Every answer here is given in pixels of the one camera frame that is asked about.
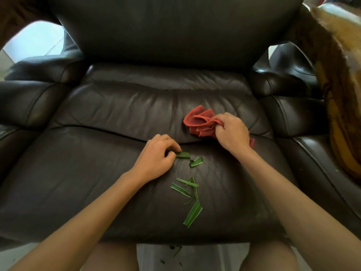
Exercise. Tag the person's right leg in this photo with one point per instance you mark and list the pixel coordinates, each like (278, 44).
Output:
(268, 258)

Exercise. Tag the person's left leg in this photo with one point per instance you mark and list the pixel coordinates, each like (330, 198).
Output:
(112, 259)

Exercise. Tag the red cloth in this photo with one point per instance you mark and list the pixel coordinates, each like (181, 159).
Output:
(200, 121)

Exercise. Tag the person's right hand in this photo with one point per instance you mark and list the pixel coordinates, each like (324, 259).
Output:
(234, 135)

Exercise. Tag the person's left hand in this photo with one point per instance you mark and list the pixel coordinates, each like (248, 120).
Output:
(155, 160)

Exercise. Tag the green leaves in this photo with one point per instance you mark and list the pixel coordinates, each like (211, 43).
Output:
(193, 214)

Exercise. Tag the dark brown leather armchair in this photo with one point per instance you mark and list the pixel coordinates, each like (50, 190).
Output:
(169, 33)

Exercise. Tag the person's right forearm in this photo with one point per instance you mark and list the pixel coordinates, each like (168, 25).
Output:
(296, 208)

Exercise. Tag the person's left forearm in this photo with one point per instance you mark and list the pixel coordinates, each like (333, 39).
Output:
(79, 231)

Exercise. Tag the clear plastic bin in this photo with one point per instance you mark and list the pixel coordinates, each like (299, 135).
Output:
(208, 259)

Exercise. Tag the person's leg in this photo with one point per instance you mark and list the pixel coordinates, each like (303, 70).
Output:
(112, 259)
(268, 258)

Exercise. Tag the glossy wooden armrest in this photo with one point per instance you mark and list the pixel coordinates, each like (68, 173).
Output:
(341, 95)
(17, 16)

